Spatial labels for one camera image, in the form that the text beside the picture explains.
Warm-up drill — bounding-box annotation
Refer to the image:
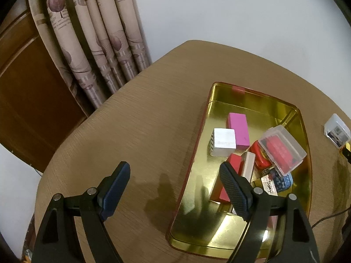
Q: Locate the pink block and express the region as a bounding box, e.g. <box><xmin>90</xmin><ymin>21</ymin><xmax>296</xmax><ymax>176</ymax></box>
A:
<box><xmin>226</xmin><ymin>112</ymin><xmax>251</xmax><ymax>151</ymax></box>

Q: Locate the beige patterned curtain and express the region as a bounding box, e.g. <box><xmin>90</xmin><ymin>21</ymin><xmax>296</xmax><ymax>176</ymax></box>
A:
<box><xmin>27</xmin><ymin>0</ymin><xmax>152</xmax><ymax>110</ymax></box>

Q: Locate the red tin box gold inside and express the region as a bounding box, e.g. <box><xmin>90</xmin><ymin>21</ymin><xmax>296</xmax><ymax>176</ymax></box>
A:
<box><xmin>165</xmin><ymin>82</ymin><xmax>312</xmax><ymax>260</ymax></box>

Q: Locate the white cube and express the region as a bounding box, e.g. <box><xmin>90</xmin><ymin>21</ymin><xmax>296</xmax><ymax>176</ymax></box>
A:
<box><xmin>211</xmin><ymin>128</ymin><xmax>237</xmax><ymax>156</ymax></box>

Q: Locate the blue polka dot case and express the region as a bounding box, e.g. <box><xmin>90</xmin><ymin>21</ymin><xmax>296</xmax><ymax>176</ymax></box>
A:
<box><xmin>262</xmin><ymin>167</ymin><xmax>293</xmax><ymax>192</ymax></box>

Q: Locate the lip gloss tube gold cap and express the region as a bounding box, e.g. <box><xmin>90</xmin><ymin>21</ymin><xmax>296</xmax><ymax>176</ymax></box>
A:
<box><xmin>251</xmin><ymin>177</ymin><xmax>277</xmax><ymax>196</ymax></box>

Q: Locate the brown wooden door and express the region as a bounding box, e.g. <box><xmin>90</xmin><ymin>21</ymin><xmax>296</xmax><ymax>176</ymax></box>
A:
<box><xmin>0</xmin><ymin>8</ymin><xmax>92</xmax><ymax>172</ymax></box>

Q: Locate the red tape measure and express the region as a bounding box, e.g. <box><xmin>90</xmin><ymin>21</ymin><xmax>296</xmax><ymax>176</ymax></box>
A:
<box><xmin>249</xmin><ymin>140</ymin><xmax>272</xmax><ymax>170</ymax></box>

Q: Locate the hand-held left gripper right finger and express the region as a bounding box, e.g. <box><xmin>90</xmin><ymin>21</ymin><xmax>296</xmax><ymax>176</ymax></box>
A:
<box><xmin>219</xmin><ymin>162</ymin><xmax>320</xmax><ymax>263</ymax></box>

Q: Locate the small clear case red card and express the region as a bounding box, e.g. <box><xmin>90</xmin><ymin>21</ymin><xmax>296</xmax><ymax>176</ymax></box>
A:
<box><xmin>258</xmin><ymin>124</ymin><xmax>308</xmax><ymax>176</ymax></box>

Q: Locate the yellow cube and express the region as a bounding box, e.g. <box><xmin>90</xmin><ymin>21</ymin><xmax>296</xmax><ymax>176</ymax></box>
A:
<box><xmin>340</xmin><ymin>141</ymin><xmax>351</xmax><ymax>165</ymax></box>

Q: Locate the large clear plastic box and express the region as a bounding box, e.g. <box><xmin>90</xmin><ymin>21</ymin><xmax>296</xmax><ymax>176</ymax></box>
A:
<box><xmin>324</xmin><ymin>113</ymin><xmax>351</xmax><ymax>148</ymax></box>

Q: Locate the black cable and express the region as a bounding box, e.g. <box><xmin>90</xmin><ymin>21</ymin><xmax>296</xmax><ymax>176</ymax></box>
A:
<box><xmin>311</xmin><ymin>208</ymin><xmax>351</xmax><ymax>229</ymax></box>

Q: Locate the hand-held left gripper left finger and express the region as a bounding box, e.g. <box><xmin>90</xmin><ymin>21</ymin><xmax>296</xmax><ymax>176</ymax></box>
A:
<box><xmin>32</xmin><ymin>161</ymin><xmax>131</xmax><ymax>263</ymax></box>

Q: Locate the red block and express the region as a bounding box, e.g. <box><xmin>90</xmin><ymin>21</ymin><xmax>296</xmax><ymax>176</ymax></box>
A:
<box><xmin>209</xmin><ymin>153</ymin><xmax>243</xmax><ymax>204</ymax></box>

